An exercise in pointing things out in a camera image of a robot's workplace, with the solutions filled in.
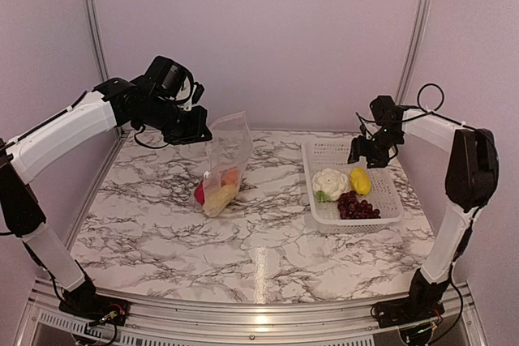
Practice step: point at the white cauliflower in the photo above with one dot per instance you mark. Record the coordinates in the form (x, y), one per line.
(329, 184)

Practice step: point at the white plastic basket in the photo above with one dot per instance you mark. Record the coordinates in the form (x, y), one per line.
(330, 153)

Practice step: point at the orange pumpkin toy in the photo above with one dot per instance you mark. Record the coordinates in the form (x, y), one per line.
(230, 177)

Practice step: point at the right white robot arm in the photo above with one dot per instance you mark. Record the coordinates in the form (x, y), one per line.
(471, 180)

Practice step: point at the left aluminium frame post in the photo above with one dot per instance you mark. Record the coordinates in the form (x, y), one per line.
(95, 37)

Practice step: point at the clear zip top bag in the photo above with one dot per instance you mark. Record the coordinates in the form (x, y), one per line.
(231, 146)

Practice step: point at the front aluminium rail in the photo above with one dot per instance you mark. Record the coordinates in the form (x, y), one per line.
(160, 321)

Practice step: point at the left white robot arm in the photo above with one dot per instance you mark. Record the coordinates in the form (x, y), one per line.
(168, 106)

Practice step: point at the red bell pepper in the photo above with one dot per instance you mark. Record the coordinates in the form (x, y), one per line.
(199, 195)

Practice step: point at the right aluminium frame post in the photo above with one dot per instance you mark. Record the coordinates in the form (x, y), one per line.
(417, 33)

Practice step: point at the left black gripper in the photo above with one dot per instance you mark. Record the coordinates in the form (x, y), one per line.
(197, 127)

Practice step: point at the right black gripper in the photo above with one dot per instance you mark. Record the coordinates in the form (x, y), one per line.
(358, 149)

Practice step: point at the purple grape bunch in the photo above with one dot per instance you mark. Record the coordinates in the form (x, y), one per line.
(351, 208)

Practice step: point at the aluminium frame post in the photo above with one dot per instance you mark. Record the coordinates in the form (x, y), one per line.
(417, 33)
(95, 37)

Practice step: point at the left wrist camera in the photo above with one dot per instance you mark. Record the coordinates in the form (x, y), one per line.
(172, 74)

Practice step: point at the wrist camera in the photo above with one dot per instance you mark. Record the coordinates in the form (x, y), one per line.
(172, 74)
(384, 113)

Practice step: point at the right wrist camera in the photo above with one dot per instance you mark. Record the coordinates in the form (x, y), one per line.
(384, 113)

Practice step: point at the yellow lemon toy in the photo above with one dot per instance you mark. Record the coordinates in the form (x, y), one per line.
(360, 181)

